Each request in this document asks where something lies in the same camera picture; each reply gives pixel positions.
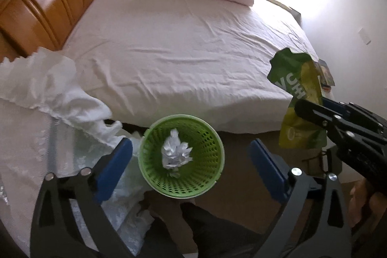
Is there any white lace cloth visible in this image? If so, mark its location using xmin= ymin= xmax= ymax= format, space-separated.
xmin=0 ymin=46 xmax=155 ymax=258

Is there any wooden window ledge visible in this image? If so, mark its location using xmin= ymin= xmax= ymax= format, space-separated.
xmin=254 ymin=0 xmax=302 ymax=23

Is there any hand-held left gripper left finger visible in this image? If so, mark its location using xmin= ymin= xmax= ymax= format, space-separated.
xmin=30 ymin=137 xmax=135 ymax=258

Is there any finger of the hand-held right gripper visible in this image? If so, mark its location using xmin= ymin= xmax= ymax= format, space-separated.
xmin=320 ymin=96 xmax=357 ymax=114
xmin=294 ymin=99 xmax=337 ymax=132

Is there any bed with white sheet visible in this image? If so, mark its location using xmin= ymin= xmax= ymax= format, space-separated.
xmin=62 ymin=0 xmax=321 ymax=135

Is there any white wall socket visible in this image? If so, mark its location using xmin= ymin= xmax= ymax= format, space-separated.
xmin=358 ymin=28 xmax=372 ymax=46

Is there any white crumpled paper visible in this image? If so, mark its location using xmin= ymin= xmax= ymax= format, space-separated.
xmin=162 ymin=129 xmax=193 ymax=179

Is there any person's right hand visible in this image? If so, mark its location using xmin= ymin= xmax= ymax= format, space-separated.
xmin=348 ymin=177 xmax=387 ymax=229

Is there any green perforated plastic basket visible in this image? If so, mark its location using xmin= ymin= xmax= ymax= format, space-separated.
xmin=138 ymin=115 xmax=226 ymax=197

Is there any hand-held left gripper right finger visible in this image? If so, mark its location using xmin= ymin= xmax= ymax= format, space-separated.
xmin=246 ymin=139 xmax=354 ymax=258

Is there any green snack bag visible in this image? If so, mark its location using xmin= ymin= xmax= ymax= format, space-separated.
xmin=268 ymin=48 xmax=329 ymax=150

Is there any person's dark trouser leg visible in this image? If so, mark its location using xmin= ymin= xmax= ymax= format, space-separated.
xmin=148 ymin=200 xmax=274 ymax=258

